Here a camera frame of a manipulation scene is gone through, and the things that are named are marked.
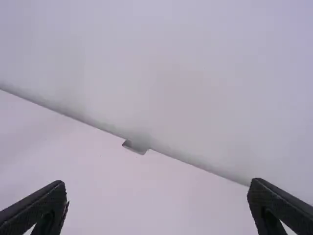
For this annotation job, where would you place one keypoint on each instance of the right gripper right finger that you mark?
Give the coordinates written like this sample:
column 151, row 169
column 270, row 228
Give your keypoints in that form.
column 281, row 210

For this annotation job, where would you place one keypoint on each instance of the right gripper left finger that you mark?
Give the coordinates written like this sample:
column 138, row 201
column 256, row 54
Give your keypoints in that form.
column 31, row 210

